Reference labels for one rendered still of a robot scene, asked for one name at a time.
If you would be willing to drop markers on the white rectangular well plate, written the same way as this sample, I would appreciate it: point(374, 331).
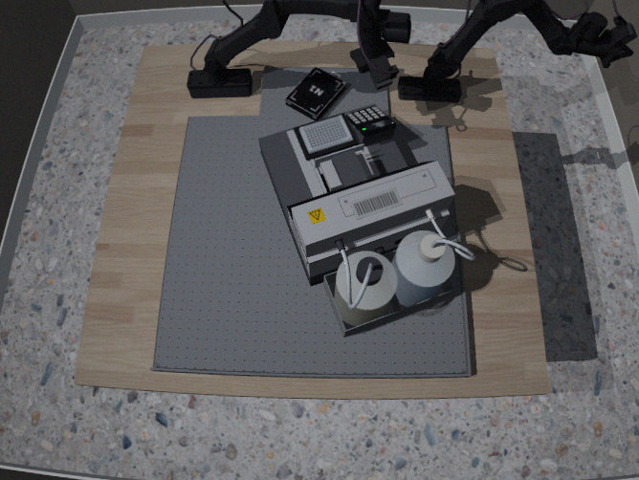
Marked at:
point(330, 128)

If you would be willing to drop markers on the grey flexible hose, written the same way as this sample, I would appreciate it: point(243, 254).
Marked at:
point(348, 282)

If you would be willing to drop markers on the white flexible hose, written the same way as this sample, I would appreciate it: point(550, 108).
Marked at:
point(452, 244)

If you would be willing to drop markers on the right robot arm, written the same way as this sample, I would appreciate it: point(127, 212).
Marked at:
point(389, 25)

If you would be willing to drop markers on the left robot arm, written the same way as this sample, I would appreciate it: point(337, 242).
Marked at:
point(444, 62)

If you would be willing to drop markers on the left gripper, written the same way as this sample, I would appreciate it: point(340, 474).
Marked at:
point(608, 47)

